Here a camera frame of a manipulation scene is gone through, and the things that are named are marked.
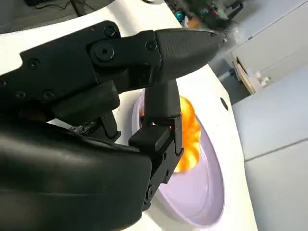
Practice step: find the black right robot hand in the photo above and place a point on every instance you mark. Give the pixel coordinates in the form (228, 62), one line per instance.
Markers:
(72, 173)

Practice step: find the lilac plate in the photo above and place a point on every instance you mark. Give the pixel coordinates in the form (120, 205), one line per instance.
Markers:
(199, 192)

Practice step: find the black table grommet hole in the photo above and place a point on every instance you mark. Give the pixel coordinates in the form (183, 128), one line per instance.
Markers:
(224, 104)

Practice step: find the orange and white bread roll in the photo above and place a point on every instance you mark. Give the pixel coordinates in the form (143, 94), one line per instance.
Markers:
(190, 134)

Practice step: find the black workshop machine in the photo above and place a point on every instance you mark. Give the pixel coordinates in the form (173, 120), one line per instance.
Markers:
(216, 14)

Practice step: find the wooden board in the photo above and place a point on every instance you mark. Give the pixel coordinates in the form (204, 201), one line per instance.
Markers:
(244, 77)

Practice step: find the teal round knob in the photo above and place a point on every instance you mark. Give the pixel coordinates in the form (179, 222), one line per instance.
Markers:
(179, 16)

